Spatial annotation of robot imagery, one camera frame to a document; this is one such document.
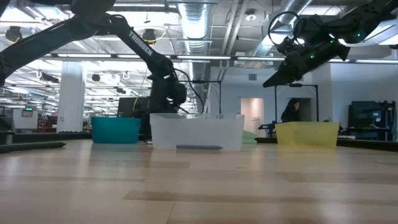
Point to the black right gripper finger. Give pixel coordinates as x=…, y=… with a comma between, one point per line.
x=290, y=77
x=284, y=72

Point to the clear translucent plastic bin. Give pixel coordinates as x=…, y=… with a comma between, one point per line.
x=199, y=133

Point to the black pen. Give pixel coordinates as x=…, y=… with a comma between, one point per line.
x=31, y=147

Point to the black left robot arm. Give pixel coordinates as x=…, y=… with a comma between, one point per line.
x=140, y=40

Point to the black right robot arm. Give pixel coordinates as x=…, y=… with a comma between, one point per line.
x=367, y=18

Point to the person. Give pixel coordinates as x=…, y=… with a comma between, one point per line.
x=292, y=112

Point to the black background monitor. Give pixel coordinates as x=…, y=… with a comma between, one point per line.
x=127, y=107

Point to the yellow translucent plastic bin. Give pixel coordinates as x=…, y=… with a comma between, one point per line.
x=306, y=135

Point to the teal plastic bin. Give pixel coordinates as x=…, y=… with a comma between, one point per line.
x=115, y=130

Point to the mint green stapler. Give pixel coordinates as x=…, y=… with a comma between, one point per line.
x=248, y=138

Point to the black equipment rack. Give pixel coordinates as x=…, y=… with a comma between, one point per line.
x=363, y=115

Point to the white square column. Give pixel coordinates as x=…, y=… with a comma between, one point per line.
x=71, y=99

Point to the black gantry frame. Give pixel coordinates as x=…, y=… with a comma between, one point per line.
x=308, y=85

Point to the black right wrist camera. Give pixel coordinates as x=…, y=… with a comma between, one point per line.
x=311, y=26

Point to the black aluminium table frame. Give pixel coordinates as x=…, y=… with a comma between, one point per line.
x=46, y=137

